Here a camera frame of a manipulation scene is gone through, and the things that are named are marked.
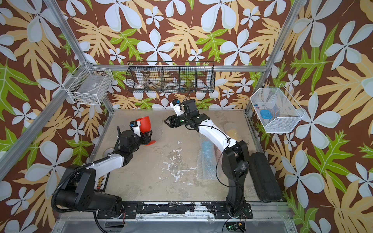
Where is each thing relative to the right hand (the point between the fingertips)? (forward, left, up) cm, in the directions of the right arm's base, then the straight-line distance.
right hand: (168, 119), depth 84 cm
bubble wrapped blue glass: (-24, -22, -17) cm, 37 cm away
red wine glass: (-4, +14, -2) cm, 14 cm away
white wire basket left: (+17, +49, +12) cm, 53 cm away
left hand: (-2, +13, -8) cm, 15 cm away
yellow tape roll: (-11, +41, -20) cm, 47 cm away
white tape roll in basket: (+28, 0, +5) cm, 28 cm away
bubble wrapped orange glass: (-13, -31, -19) cm, 39 cm away
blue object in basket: (+1, -56, +3) cm, 56 cm away
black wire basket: (+30, -1, +9) cm, 32 cm away
